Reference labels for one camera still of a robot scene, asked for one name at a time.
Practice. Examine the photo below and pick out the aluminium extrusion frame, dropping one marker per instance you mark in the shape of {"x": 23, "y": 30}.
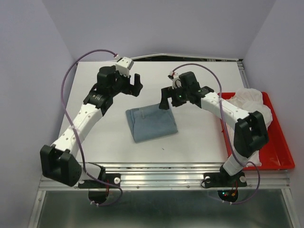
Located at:
{"x": 161, "y": 178}

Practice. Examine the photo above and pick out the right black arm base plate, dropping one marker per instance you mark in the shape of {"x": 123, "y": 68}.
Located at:
{"x": 220, "y": 180}

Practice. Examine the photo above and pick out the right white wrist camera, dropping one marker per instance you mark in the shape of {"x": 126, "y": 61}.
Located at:
{"x": 176, "y": 82}

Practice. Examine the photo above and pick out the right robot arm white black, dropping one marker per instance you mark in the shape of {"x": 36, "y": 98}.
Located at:
{"x": 250, "y": 133}

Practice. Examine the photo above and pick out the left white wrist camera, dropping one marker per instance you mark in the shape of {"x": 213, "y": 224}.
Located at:
{"x": 123, "y": 65}

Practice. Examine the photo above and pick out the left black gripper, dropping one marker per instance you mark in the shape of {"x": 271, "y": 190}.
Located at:
{"x": 130, "y": 89}

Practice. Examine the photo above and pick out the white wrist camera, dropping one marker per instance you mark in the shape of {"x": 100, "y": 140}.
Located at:
{"x": 176, "y": 82}
{"x": 123, "y": 65}

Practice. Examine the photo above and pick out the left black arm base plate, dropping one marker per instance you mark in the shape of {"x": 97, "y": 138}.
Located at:
{"x": 111, "y": 180}

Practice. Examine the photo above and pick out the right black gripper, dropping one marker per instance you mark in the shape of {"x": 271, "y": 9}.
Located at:
{"x": 167, "y": 92}

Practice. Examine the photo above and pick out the light blue denim skirt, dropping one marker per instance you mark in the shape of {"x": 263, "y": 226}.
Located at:
{"x": 150, "y": 122}

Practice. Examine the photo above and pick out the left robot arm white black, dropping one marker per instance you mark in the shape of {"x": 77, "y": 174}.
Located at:
{"x": 58, "y": 160}

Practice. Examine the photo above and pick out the white skirt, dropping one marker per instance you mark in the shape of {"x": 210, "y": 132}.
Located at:
{"x": 249, "y": 100}

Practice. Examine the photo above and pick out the red plastic tray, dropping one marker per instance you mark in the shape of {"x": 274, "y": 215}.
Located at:
{"x": 275, "y": 155}

